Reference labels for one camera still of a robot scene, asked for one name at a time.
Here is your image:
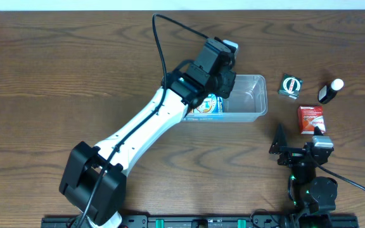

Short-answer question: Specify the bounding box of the green Zam-Buk box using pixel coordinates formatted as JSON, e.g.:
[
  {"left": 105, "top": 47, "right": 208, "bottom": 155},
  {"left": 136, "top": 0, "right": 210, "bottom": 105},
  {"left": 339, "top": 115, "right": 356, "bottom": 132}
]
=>
[{"left": 278, "top": 73, "right": 304, "bottom": 99}]

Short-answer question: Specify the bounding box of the blue fever medicine box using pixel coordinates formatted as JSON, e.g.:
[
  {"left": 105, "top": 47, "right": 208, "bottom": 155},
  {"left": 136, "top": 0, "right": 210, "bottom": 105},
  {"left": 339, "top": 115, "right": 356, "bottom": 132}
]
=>
[{"left": 190, "top": 94, "right": 224, "bottom": 113}]

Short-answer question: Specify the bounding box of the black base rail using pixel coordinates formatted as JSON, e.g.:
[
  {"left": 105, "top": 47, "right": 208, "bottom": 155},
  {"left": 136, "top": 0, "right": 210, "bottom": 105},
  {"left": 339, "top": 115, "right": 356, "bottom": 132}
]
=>
[{"left": 41, "top": 214, "right": 360, "bottom": 228}]

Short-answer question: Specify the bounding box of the red Panadol box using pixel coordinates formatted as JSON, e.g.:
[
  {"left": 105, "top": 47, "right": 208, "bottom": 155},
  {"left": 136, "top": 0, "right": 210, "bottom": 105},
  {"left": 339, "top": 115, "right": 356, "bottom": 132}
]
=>
[{"left": 297, "top": 106, "right": 326, "bottom": 134}]

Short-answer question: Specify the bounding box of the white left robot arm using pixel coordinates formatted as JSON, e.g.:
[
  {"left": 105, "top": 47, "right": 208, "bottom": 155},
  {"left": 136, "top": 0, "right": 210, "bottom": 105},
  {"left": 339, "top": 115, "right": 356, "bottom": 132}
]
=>
[{"left": 59, "top": 38, "right": 267, "bottom": 227}]

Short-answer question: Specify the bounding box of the clear plastic container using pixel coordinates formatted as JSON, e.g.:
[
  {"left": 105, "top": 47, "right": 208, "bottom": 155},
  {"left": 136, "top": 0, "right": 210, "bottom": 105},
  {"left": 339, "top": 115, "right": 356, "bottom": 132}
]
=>
[{"left": 183, "top": 75, "right": 267, "bottom": 122}]

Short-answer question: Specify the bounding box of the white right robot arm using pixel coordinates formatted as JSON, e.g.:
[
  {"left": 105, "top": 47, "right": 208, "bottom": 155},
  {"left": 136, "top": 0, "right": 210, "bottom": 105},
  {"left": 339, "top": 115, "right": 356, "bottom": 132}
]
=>
[{"left": 269, "top": 125, "right": 338, "bottom": 228}]

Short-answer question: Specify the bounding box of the dark syrup bottle white cap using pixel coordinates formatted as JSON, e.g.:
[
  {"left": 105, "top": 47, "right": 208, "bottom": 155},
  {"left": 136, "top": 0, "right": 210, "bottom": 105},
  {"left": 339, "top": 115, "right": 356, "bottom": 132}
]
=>
[{"left": 317, "top": 79, "right": 344, "bottom": 104}]

